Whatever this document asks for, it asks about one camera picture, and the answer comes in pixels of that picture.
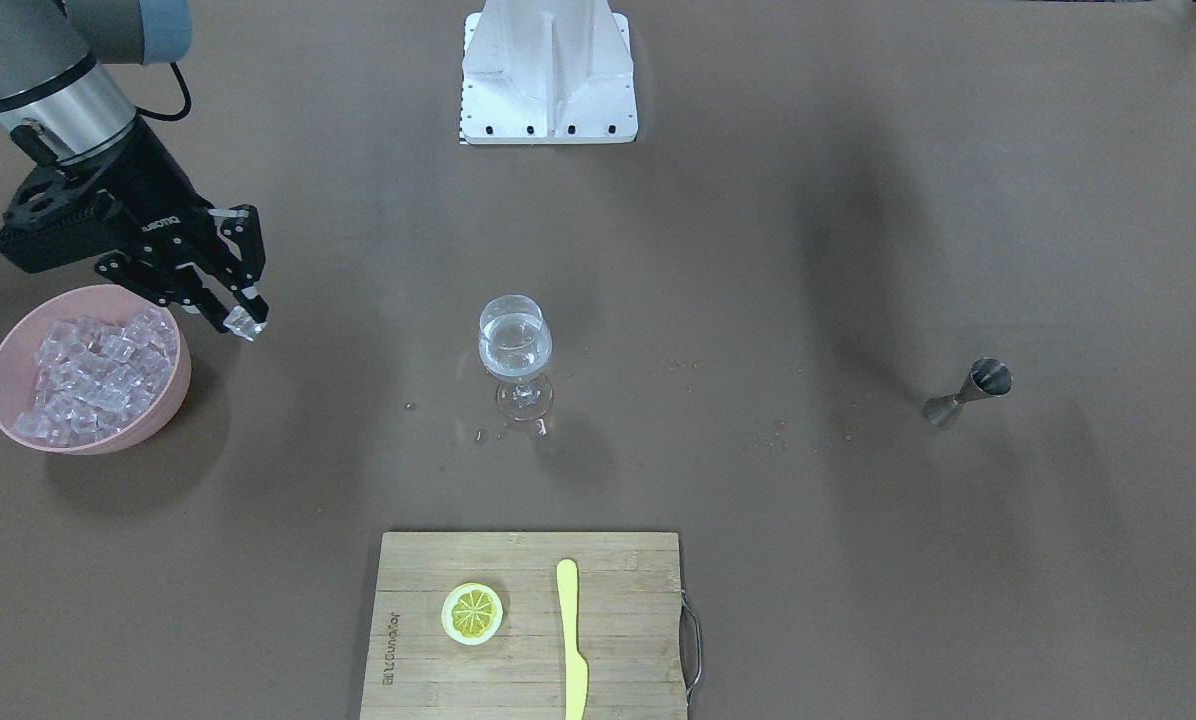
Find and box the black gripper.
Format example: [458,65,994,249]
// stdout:
[18,126,269,334]

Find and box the clear ice cube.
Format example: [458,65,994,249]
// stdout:
[222,305,266,342]

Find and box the steel double jigger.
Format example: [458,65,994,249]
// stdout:
[922,356,1013,429]

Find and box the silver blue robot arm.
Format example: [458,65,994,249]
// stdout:
[0,1,269,341]

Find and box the pile of clear ice cubes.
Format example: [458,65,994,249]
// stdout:
[10,307,179,449]

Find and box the clear wine glass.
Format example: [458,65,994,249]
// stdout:
[478,293,553,423]

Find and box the pink bowl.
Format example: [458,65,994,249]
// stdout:
[0,283,193,456]

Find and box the yellow lemon slice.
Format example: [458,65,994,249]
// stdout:
[441,582,505,646]

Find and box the bamboo cutting board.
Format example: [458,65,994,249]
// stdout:
[359,530,694,719]

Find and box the yellow plastic knife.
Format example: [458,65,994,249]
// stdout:
[556,559,590,719]

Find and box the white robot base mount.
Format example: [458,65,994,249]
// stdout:
[458,1,639,146]

